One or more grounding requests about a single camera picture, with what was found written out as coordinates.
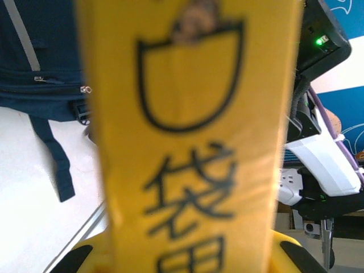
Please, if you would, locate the yellow book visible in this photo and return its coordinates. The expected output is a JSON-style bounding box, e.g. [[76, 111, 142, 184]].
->
[[74, 0, 304, 273]]

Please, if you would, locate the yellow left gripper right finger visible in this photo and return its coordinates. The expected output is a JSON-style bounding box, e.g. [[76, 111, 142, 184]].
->
[[269, 229, 328, 273]]

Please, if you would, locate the aluminium mounting rail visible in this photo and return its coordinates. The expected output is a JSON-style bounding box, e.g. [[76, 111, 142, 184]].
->
[[42, 198, 110, 273]]

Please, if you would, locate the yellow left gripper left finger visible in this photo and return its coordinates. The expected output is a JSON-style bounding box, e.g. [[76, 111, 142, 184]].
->
[[44, 237, 115, 273]]

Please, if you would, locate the blue floral wall panel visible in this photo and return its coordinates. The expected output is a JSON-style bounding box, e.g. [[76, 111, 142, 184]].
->
[[324, 0, 364, 41], [314, 84, 364, 171]]

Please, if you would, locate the navy student backpack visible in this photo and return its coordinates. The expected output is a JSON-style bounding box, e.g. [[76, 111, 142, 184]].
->
[[0, 0, 95, 203]]

